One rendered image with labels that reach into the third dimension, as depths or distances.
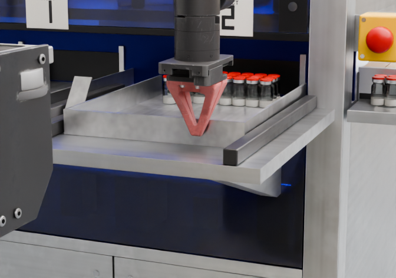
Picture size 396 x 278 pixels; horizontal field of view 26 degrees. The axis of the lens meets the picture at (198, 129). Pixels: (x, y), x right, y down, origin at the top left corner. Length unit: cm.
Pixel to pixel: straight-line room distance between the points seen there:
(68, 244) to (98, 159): 56
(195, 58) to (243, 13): 36
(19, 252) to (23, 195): 91
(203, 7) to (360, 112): 42
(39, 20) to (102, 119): 44
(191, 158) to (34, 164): 30
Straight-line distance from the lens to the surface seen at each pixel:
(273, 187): 139
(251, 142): 106
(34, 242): 167
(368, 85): 148
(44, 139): 81
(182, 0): 105
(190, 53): 106
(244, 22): 140
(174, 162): 104
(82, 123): 118
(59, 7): 154
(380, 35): 132
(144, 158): 106
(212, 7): 106
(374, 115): 137
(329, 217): 143
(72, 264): 164
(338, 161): 140
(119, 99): 134
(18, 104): 77
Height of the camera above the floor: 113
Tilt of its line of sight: 12 degrees down
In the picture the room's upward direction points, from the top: straight up
